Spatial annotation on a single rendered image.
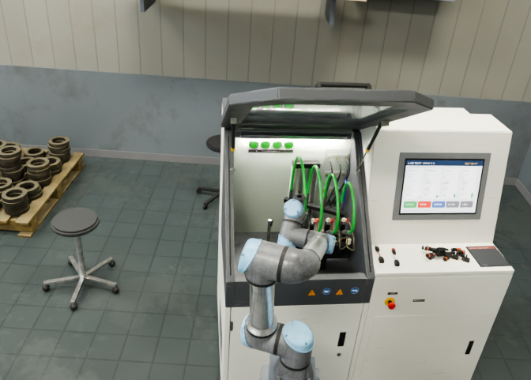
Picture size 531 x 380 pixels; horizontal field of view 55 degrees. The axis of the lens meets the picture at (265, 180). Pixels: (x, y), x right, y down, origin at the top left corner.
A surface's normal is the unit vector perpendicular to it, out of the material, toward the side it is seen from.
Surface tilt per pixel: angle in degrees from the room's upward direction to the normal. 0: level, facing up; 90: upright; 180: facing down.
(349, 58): 90
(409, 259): 0
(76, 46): 90
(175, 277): 0
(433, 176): 76
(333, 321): 90
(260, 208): 90
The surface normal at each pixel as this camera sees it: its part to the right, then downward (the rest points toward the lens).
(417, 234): 0.12, 0.29
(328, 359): 0.11, 0.51
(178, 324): 0.07, -0.86
